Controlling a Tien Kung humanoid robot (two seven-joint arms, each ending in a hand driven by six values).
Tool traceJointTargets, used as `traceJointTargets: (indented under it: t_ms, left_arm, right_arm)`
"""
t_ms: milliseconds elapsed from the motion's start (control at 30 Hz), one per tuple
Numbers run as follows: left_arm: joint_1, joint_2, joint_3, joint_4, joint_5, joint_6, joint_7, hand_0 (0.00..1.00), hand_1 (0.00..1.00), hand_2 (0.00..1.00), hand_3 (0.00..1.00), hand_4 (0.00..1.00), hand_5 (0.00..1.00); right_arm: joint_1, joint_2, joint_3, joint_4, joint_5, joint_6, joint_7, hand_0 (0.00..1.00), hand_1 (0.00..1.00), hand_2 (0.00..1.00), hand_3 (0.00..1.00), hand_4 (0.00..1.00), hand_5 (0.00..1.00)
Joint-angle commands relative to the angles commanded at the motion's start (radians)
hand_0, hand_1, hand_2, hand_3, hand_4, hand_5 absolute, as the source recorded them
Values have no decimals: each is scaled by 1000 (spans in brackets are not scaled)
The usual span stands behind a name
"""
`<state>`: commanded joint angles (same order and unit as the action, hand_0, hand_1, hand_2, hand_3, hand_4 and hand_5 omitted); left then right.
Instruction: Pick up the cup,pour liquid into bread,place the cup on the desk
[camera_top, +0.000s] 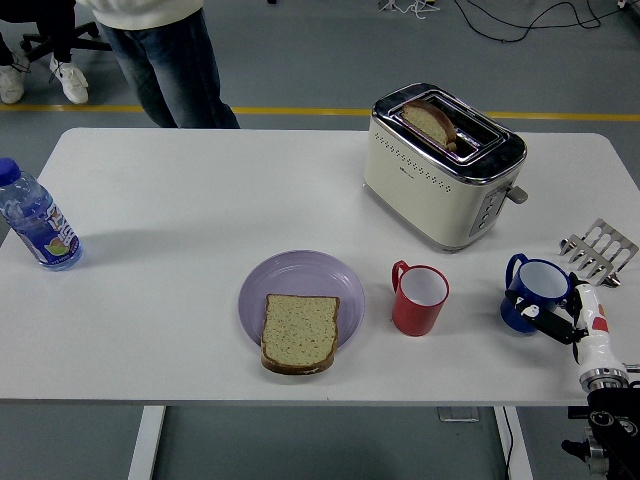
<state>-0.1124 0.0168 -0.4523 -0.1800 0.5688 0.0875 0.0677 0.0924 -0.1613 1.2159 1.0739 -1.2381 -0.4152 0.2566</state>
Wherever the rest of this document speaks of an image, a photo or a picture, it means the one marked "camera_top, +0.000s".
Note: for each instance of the purple plate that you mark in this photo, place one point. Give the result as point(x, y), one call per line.
point(300, 275)

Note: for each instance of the flat bread slice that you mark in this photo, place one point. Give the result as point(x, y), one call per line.
point(300, 330)

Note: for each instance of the blue enamel cup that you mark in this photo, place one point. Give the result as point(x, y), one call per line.
point(512, 320)

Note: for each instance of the seated person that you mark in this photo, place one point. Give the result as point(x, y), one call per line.
point(72, 85)

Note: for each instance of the red enamel cup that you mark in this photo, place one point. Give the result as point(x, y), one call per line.
point(415, 320)

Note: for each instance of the black office chair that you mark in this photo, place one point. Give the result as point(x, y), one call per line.
point(85, 42)

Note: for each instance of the upright bread slice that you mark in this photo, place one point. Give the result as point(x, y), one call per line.
point(425, 122)

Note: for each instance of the clear bottle with blue cap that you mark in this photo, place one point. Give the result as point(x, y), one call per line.
point(40, 225)

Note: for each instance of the white table leg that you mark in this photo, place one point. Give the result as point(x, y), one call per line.
point(522, 450)
point(145, 445)

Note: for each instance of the metal toast rack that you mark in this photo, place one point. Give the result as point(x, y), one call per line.
point(595, 235)

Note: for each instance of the cream and chrome toaster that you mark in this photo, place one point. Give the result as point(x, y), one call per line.
point(425, 200)

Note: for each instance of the grey under-table bracket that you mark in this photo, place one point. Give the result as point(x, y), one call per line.
point(457, 415)

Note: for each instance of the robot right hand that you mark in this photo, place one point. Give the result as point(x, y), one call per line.
point(595, 345)

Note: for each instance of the table height control panel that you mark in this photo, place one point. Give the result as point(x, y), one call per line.
point(575, 413)

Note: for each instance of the standing person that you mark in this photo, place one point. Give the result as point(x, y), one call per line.
point(165, 65)

